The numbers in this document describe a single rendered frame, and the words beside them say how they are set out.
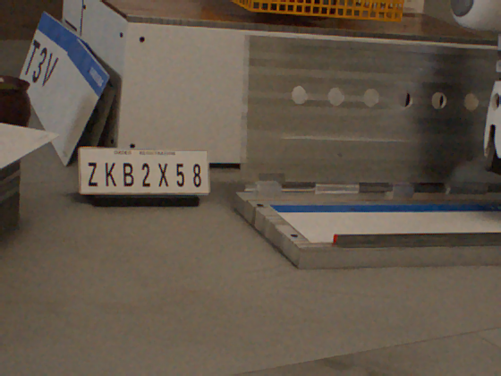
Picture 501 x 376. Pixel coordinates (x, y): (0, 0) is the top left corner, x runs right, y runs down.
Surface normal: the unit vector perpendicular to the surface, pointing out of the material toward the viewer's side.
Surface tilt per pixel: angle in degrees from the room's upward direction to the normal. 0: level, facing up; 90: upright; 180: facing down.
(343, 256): 90
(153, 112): 90
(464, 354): 0
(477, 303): 0
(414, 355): 0
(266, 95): 76
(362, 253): 90
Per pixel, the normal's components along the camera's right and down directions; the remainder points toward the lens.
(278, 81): 0.42, 0.10
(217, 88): 0.39, 0.33
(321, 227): 0.13, -0.94
